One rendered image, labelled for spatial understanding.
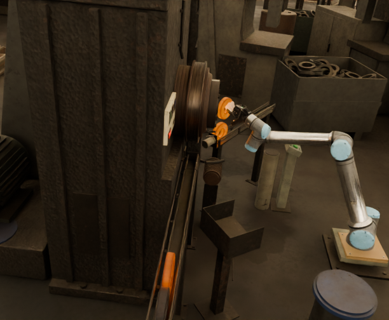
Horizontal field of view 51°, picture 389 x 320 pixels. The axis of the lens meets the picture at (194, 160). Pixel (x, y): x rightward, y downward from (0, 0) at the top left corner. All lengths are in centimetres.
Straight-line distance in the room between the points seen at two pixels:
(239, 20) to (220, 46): 38
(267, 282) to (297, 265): 29
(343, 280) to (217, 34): 345
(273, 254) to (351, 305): 93
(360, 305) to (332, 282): 18
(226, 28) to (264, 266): 299
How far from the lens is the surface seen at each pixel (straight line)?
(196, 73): 223
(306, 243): 324
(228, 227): 224
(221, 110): 284
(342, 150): 264
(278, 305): 274
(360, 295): 235
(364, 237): 285
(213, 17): 502
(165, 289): 172
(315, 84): 450
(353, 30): 608
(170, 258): 181
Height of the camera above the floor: 199
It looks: 30 degrees down
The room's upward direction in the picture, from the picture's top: 5 degrees clockwise
